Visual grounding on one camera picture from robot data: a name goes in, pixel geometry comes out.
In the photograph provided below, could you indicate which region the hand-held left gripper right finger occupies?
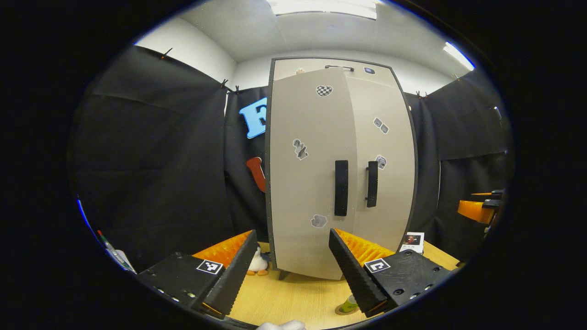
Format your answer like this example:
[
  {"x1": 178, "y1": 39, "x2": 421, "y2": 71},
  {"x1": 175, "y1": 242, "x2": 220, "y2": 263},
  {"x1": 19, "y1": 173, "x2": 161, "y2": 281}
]
[{"x1": 328, "y1": 228, "x2": 455, "y2": 319}]

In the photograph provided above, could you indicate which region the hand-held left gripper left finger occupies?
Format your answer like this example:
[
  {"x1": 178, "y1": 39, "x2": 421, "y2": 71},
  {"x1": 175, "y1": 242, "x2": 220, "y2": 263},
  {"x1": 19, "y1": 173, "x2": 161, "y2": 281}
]
[{"x1": 138, "y1": 230, "x2": 259, "y2": 320}]

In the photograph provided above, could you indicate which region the green label bottle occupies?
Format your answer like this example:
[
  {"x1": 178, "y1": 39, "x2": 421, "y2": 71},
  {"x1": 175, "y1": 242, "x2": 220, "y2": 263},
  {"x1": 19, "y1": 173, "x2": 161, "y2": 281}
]
[{"x1": 340, "y1": 294, "x2": 361, "y2": 313}]

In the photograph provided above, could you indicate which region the grey cabinet door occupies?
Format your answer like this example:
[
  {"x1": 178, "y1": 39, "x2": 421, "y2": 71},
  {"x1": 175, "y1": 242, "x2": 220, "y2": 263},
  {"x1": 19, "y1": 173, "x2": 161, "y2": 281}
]
[
  {"x1": 268, "y1": 68, "x2": 358, "y2": 280},
  {"x1": 346, "y1": 76, "x2": 415, "y2": 253}
]

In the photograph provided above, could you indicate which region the grey cabinet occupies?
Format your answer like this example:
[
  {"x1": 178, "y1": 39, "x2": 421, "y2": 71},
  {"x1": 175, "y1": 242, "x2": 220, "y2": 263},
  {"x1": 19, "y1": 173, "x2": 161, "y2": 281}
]
[{"x1": 265, "y1": 57, "x2": 419, "y2": 281}]

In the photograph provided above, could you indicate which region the white plush toy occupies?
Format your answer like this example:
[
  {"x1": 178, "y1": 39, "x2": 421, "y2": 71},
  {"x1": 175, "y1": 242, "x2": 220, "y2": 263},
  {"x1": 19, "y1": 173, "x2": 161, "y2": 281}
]
[{"x1": 247, "y1": 246, "x2": 271, "y2": 277}]

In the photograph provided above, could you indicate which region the white portrait cover book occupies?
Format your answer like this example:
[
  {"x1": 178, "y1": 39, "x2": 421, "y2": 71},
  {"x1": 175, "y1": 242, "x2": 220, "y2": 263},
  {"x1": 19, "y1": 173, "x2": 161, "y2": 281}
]
[{"x1": 399, "y1": 231, "x2": 425, "y2": 255}]

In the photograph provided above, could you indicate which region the white paper sheet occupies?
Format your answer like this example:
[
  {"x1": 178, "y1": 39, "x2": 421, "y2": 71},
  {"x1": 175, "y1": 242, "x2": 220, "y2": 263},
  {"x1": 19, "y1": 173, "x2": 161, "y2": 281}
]
[{"x1": 114, "y1": 249, "x2": 137, "y2": 275}]

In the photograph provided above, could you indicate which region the marker pen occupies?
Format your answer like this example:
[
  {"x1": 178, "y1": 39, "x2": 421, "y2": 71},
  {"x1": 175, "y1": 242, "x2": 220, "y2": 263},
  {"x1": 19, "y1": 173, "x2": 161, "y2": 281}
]
[{"x1": 96, "y1": 230, "x2": 123, "y2": 266}]

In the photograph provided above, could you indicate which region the narrow ceiling light panel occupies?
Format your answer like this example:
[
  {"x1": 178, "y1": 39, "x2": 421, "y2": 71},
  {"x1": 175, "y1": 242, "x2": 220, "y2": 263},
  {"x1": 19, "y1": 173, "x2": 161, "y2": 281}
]
[{"x1": 443, "y1": 42, "x2": 476, "y2": 72}]

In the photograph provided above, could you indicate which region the wide ceiling light panel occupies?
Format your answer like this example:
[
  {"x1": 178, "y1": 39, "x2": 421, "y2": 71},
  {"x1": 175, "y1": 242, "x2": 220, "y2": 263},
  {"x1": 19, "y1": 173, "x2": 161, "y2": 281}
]
[{"x1": 266, "y1": 0, "x2": 379, "y2": 20}]

